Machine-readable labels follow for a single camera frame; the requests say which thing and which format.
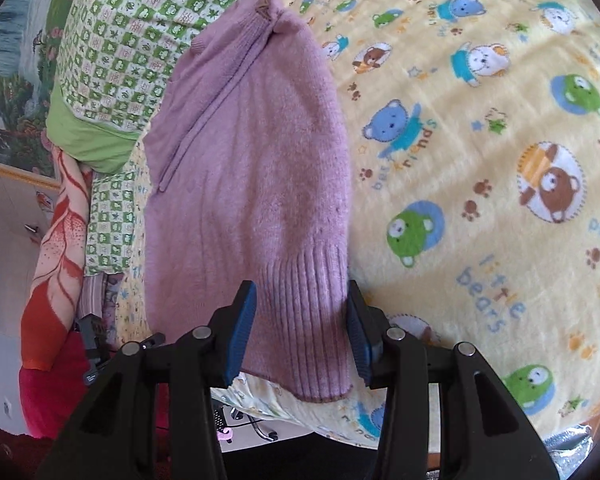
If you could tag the landscape wall poster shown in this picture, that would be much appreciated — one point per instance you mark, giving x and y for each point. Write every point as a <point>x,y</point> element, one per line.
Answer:
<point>15,70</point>

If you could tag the green checked quilt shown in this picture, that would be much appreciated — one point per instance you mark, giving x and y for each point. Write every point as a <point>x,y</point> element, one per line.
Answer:
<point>130,30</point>

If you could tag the red cloth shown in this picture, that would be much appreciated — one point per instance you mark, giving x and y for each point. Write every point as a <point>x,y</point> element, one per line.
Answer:
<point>50,395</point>

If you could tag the green checked pillow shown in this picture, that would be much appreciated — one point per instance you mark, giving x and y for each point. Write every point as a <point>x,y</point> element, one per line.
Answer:
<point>112,220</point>

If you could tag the plain light green cloth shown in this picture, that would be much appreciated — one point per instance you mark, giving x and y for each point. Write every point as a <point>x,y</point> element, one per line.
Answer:
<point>90,130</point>

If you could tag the purple knit sweater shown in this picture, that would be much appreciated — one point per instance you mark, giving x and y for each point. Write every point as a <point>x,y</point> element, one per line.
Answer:
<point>250,170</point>

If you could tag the red white floral pillow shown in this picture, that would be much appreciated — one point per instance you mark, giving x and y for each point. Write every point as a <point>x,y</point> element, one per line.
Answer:
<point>60,240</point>

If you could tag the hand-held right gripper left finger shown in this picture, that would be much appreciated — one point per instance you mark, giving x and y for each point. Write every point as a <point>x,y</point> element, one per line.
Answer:
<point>240,340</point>

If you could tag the striped pillow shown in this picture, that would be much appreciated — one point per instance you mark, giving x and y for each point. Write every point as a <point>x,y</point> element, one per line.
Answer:
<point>97,295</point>

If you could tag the silver foil sheet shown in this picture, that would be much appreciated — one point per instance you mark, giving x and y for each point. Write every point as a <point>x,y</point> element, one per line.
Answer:
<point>567,450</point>

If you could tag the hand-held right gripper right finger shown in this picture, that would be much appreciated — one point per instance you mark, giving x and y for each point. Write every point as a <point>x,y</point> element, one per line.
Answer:
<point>361,345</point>

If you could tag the small pink object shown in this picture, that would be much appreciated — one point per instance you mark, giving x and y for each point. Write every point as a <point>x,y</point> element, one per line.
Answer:
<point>224,434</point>

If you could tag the yellow bear print blanket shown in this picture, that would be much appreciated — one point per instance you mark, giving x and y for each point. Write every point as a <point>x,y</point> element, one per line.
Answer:
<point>455,185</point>

